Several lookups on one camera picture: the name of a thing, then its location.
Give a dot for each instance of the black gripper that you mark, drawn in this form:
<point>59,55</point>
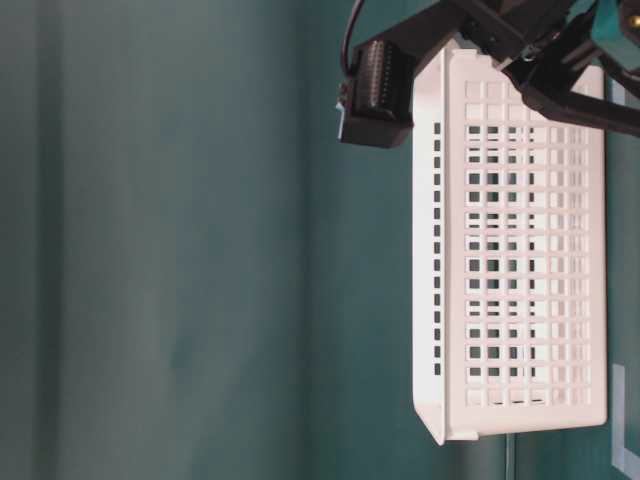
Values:
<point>545,47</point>

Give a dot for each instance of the pale tape strip upper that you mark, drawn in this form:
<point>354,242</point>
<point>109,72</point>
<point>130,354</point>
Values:
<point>618,93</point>

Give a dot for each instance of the pale tape strip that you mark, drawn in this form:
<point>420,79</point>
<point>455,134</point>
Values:
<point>618,93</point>
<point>623,459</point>

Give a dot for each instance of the white plastic lattice basket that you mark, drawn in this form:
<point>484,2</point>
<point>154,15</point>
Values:
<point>509,322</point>

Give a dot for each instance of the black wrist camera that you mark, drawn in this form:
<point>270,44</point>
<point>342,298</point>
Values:
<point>375,104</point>

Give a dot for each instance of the pale tape strip lower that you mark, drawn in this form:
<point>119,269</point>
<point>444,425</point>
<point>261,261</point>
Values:
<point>623,459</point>

